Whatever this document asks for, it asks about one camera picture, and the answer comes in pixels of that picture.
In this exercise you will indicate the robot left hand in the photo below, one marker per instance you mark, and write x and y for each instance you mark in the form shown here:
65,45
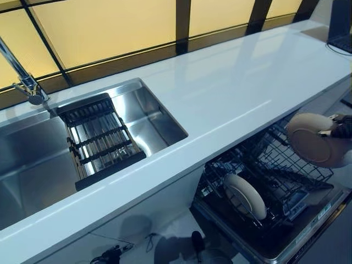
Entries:
110,255

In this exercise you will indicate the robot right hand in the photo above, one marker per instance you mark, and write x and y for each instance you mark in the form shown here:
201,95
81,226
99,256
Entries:
342,127

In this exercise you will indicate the beige round plate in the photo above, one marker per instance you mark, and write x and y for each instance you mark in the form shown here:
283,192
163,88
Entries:
308,143
244,195

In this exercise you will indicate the white glossy cabinet door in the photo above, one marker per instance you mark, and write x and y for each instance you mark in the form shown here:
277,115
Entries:
77,253
165,209

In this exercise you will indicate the black sink drying rack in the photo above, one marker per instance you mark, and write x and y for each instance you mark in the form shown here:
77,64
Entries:
110,170

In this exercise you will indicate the black open laptop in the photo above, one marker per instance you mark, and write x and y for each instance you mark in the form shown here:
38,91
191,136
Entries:
339,22

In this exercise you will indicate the stainless steel sink basin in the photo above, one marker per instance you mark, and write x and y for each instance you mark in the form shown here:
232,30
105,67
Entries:
33,154

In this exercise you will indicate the chrome gooseneck kitchen faucet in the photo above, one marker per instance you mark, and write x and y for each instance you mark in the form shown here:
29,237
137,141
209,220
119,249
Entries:
24,79

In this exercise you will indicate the dark window frame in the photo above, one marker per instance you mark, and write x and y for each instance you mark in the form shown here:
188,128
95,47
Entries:
182,22

